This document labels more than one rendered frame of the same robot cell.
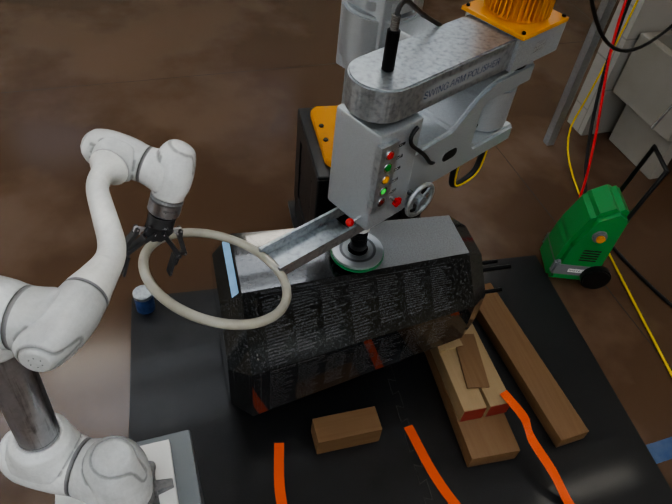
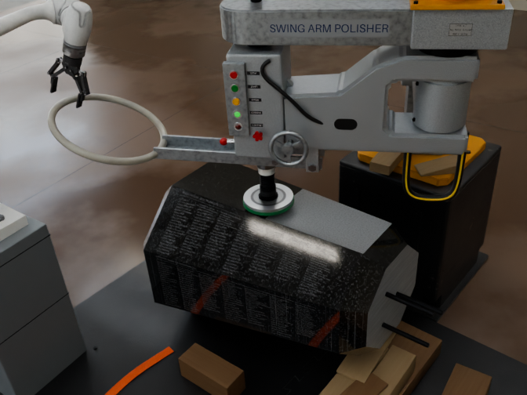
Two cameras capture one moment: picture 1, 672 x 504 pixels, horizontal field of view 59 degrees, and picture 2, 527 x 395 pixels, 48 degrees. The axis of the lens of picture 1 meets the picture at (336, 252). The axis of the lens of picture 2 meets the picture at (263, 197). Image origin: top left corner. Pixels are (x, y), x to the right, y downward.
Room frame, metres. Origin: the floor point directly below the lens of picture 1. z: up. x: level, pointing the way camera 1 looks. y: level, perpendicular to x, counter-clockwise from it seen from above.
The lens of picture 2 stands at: (0.62, -1.88, 2.22)
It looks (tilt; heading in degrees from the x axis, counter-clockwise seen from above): 33 degrees down; 60
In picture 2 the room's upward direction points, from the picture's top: 4 degrees counter-clockwise
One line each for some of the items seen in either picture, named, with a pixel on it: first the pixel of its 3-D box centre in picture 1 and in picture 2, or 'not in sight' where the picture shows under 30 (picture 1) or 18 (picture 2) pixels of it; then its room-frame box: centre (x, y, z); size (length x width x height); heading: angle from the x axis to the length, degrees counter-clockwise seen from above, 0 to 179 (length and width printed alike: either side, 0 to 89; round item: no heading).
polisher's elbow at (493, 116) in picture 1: (487, 99); (441, 98); (2.17, -0.53, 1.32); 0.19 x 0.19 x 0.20
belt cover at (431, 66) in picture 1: (454, 60); (357, 23); (1.95, -0.32, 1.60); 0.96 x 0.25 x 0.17; 137
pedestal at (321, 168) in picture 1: (354, 189); (414, 212); (2.62, -0.06, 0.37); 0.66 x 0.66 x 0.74; 17
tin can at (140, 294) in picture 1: (144, 299); not in sight; (1.87, 0.97, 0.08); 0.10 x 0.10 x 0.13
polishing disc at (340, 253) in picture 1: (357, 249); (268, 197); (1.69, -0.09, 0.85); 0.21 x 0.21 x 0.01
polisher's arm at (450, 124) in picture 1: (445, 131); (365, 108); (1.97, -0.36, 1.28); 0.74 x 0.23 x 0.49; 137
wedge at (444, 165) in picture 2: not in sight; (438, 164); (2.51, -0.28, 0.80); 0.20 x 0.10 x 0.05; 153
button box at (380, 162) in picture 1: (382, 177); (237, 99); (1.56, -0.12, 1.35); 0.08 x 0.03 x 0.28; 137
